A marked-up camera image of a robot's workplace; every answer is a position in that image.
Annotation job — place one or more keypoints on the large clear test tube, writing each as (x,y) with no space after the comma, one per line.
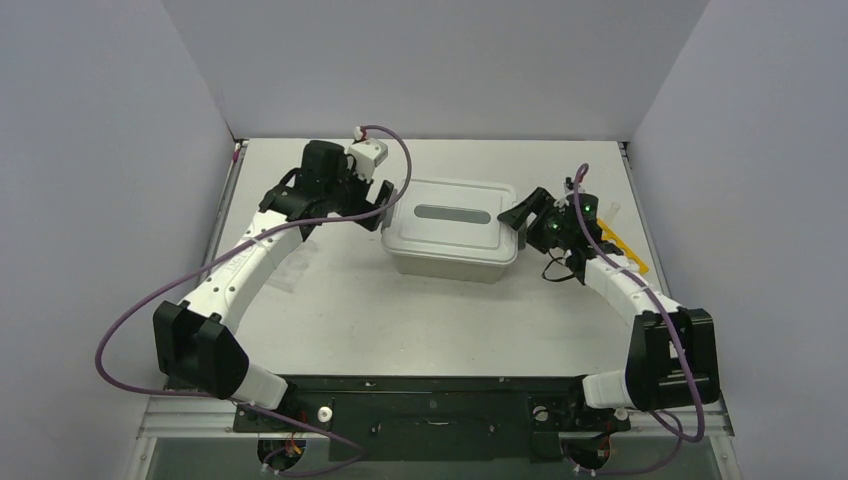
(611,213)

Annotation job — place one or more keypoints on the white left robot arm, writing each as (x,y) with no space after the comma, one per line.
(195,338)

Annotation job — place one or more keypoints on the beige plastic tub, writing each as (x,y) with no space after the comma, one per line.
(450,258)

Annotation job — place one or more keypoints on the yellow test tube rack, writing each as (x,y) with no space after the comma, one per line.
(609,236)

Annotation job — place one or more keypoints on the white plastic tub lid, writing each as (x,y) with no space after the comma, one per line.
(454,222)

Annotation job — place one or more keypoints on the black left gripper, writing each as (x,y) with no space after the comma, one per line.
(364,188)

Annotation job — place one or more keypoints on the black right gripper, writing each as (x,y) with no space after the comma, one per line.
(537,220)

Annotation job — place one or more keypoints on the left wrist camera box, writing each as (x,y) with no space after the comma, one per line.
(367,154)

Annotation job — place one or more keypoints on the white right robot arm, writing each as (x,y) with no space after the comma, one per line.
(671,360)

